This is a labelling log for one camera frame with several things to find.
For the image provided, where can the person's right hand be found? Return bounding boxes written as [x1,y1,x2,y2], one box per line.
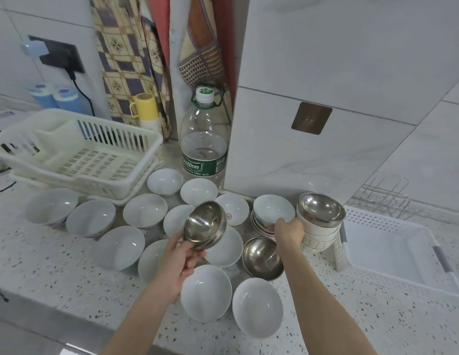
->
[273,217,306,256]

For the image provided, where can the person's left hand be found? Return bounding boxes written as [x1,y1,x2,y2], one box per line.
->
[155,233,208,300]

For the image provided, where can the stainless steel bowl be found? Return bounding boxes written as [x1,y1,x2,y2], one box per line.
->
[242,237,285,281]
[182,200,228,252]
[297,192,346,228]

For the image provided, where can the stack of cream patterned bowls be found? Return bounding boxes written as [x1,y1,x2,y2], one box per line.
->
[298,215,343,254]

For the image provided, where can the person's left forearm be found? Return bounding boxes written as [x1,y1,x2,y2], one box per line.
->
[102,281,184,355]

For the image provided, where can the person's right forearm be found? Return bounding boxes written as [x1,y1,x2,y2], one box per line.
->
[277,249,369,355]

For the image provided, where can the nested white red-print bowls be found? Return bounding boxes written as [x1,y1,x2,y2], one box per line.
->
[250,195,296,239]

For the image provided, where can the group of plain white bowls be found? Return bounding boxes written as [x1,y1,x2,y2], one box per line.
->
[24,168,284,338]

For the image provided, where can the cream plastic drip tray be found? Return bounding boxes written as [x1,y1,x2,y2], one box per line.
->
[9,155,160,207]

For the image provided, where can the large clear water bottle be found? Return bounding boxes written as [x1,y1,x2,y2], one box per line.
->
[180,86,229,189]

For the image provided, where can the white perforated plastic basket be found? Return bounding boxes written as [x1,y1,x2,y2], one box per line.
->
[333,205,459,298]

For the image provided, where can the cream plastic dish drainer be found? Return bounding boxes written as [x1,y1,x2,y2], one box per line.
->
[0,108,164,200]

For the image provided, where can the yellow and white thermos cup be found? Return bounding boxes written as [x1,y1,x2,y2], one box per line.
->
[129,93,163,144]

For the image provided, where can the brown patterned cloth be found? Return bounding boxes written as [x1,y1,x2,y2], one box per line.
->
[178,0,226,89]

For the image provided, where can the cream purple patterned cloth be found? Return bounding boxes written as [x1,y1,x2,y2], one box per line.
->
[90,0,173,139]

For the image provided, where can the metal wire rack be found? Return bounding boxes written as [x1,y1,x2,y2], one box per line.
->
[350,175,413,220]

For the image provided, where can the adhesive wall hook plate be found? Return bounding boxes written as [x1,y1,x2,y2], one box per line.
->
[291,102,333,136]

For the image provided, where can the thin black cable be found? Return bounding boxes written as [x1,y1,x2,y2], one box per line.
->
[0,166,18,195]

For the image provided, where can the black plug with cable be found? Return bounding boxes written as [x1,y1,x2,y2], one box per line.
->
[65,67,96,117]

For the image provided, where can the black wall socket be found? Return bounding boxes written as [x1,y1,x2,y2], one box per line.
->
[28,35,86,74]

